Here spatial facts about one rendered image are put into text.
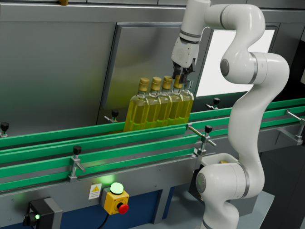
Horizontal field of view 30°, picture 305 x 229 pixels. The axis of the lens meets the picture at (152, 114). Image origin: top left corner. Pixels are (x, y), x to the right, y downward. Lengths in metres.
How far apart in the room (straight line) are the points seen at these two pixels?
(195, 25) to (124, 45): 0.28
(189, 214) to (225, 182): 0.65
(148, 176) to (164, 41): 0.54
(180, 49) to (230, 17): 0.38
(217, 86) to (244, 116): 0.83
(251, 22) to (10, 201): 0.93
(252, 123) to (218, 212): 0.32
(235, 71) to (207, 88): 0.87
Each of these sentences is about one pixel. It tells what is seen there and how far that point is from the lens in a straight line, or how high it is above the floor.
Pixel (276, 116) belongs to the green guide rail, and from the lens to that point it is 2.76.
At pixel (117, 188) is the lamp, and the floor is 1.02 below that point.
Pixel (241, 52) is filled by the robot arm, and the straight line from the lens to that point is 1.72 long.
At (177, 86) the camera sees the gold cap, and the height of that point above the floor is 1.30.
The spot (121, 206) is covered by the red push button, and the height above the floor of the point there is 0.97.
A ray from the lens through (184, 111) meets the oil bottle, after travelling 2.29.
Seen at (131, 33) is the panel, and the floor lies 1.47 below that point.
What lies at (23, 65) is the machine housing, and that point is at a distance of 2.00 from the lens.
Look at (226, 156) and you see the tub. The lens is 2.45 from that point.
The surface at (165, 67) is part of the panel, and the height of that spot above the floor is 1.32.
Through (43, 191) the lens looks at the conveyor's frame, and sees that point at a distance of 1.90.
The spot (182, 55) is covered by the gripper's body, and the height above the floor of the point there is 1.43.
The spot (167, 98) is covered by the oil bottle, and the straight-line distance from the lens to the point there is 2.20.
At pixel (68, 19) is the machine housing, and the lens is 1.99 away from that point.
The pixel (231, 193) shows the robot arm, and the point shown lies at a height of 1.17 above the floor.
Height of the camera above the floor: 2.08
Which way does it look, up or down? 24 degrees down
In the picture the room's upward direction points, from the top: 14 degrees clockwise
